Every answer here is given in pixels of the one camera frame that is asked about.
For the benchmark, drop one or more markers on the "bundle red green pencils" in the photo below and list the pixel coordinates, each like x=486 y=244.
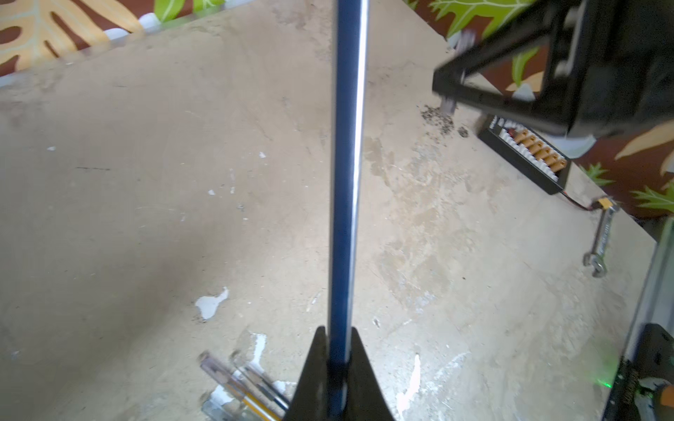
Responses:
x=243 y=391

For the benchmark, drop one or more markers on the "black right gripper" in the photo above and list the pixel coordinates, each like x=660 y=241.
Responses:
x=609 y=67

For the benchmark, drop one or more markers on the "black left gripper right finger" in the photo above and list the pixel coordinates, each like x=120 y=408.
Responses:
x=365 y=400

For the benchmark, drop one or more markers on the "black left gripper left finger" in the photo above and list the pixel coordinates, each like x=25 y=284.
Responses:
x=310 y=400

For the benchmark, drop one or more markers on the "silver wrench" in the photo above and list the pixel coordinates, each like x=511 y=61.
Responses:
x=595 y=258

